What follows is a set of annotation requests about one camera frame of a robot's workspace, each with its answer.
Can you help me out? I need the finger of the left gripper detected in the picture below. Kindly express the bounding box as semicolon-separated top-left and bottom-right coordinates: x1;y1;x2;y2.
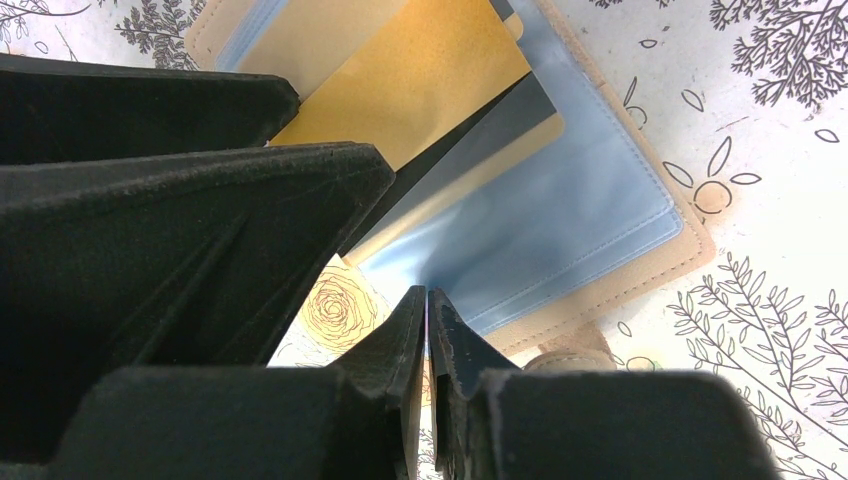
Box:
1;142;395;463
1;54;301;165

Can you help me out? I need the beige card holder wallet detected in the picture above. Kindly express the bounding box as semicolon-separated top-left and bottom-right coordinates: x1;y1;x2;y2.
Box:
185;1;714;355

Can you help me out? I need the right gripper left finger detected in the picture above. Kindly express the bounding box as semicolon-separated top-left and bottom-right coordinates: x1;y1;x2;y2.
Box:
1;286;426;479

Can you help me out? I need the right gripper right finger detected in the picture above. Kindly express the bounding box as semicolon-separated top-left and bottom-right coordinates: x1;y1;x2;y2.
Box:
427;289;777;479

